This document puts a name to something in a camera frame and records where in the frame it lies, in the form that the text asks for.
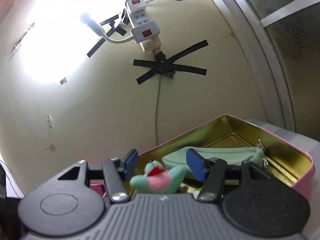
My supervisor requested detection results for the teal zip pouch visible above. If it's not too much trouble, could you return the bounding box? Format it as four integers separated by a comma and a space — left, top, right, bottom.
162, 146, 265, 180

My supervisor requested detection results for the striped blue bed sheet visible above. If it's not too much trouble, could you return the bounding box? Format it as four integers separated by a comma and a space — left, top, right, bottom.
243, 117, 320, 240

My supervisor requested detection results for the metal window frame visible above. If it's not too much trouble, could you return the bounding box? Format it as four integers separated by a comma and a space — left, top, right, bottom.
213, 0, 319, 140

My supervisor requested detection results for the magenta wallet pouch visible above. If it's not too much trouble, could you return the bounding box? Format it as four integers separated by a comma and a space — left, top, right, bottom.
90, 184, 105, 196

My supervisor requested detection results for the grey wall cable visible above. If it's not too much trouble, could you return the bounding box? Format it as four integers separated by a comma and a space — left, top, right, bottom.
154, 76, 162, 146

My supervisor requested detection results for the black tape cross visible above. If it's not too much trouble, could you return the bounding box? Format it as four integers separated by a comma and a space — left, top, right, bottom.
133, 40, 209, 85

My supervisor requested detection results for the pink metal tin box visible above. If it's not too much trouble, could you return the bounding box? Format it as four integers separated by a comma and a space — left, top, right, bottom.
135, 115, 316, 199

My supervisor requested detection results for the black tape strips upper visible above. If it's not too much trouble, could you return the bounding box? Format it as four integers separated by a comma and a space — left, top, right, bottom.
79, 0, 133, 57

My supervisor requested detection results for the teal plush toy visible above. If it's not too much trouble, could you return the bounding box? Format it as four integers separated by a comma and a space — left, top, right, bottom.
130, 160, 187, 194

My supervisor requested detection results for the white power strip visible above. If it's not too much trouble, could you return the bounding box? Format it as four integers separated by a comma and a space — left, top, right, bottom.
126, 0, 162, 54

